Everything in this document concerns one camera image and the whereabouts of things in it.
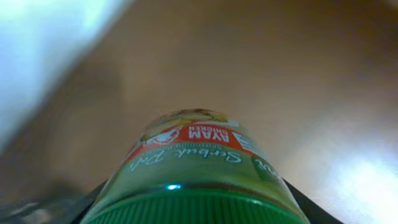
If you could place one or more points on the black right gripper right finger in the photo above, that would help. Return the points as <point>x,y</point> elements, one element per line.
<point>314,213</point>

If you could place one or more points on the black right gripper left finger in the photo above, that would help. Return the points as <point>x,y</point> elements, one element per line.
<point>85,203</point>

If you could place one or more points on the green lid spice jar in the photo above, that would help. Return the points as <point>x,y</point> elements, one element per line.
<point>195,166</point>

